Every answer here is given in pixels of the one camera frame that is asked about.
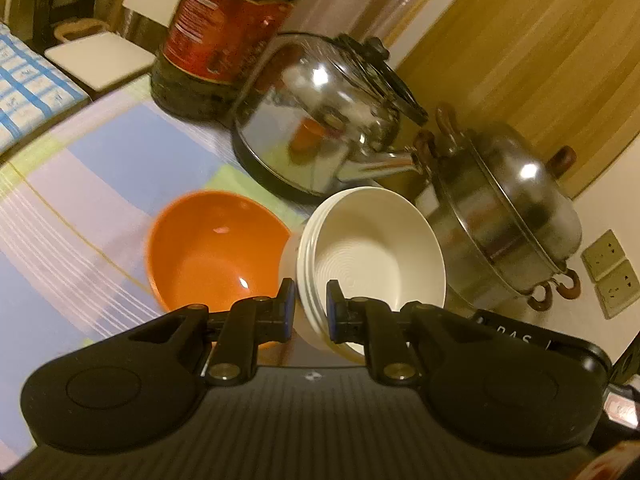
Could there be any orange plastic bowl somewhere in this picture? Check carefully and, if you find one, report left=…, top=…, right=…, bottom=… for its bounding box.
left=145, top=190, right=292, bottom=351

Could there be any stainless steel steamer pot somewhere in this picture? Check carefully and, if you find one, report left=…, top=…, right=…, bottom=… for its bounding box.
left=412, top=102, right=585, bottom=313

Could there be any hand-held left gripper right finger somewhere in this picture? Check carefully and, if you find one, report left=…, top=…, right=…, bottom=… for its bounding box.
left=325, top=280, right=481, bottom=386

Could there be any white wooden chair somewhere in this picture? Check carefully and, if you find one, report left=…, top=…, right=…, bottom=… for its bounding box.
left=44, top=0, right=201, bottom=96

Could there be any white ribbed bowl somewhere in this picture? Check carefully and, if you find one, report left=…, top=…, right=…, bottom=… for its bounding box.
left=296, top=186, right=447, bottom=365

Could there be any checked pastel tablecloth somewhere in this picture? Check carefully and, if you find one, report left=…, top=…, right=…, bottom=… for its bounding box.
left=0, top=77, right=321, bottom=461

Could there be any stainless steel kettle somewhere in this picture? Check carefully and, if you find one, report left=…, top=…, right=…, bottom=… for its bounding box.
left=231, top=32, right=431, bottom=203

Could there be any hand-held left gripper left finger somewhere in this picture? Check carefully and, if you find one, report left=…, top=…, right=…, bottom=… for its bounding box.
left=127, top=277, right=296, bottom=386

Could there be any blue patterned cloth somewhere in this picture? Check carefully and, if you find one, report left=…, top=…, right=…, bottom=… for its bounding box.
left=0, top=22, right=91, bottom=156

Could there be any tan wooden object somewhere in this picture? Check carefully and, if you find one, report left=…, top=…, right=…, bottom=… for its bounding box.
left=52, top=17, right=112, bottom=42

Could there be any cooking oil bottle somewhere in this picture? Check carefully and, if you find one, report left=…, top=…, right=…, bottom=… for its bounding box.
left=150, top=0, right=306, bottom=123

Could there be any wooden door panel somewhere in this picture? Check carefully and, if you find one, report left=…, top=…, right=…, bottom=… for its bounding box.
left=390, top=0, right=640, bottom=201

